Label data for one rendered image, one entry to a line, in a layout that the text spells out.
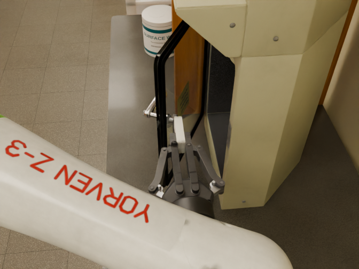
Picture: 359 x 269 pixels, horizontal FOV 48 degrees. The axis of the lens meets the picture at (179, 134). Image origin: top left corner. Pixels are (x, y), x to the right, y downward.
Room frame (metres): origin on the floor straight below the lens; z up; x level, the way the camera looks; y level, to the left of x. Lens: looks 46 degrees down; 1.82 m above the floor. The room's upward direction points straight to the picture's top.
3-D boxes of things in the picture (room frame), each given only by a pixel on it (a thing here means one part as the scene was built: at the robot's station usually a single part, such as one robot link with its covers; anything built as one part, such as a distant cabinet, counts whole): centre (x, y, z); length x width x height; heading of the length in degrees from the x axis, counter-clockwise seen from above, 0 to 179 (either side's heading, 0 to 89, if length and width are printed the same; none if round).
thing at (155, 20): (1.32, 0.07, 1.02); 0.13 x 0.13 x 0.15
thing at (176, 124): (0.53, 0.00, 1.28); 0.07 x 0.01 x 0.03; 5
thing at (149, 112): (0.70, 0.04, 1.20); 0.10 x 0.05 x 0.03; 158
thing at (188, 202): (0.37, -0.01, 1.28); 0.09 x 0.08 x 0.07; 5
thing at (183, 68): (0.75, -0.01, 1.19); 0.30 x 0.01 x 0.40; 158
